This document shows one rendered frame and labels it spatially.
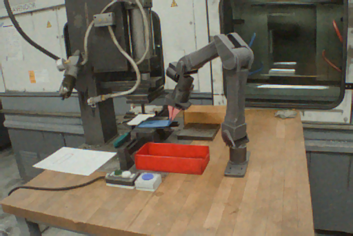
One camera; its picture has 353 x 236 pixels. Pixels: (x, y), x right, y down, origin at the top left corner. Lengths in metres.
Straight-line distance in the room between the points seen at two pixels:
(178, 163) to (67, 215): 0.41
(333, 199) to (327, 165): 0.23
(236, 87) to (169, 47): 0.97
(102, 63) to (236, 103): 0.59
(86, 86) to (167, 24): 0.74
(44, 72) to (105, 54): 1.32
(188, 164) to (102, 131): 0.50
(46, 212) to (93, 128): 0.55
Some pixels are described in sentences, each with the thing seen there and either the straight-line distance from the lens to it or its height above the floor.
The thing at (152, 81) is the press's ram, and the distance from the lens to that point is 1.27.
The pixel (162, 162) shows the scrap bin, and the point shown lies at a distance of 1.12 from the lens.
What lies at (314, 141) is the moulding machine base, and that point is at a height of 0.71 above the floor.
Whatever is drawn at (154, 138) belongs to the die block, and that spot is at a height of 0.95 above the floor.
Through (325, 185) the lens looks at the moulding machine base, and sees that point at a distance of 2.02.
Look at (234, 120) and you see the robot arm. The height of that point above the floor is 1.07.
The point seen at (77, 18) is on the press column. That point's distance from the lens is 1.38.
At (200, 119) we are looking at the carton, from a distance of 1.54.
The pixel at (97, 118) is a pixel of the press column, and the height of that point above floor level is 1.03.
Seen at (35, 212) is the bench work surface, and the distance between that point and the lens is 1.06.
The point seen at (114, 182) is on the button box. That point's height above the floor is 0.92.
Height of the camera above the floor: 1.42
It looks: 18 degrees down
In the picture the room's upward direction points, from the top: 5 degrees counter-clockwise
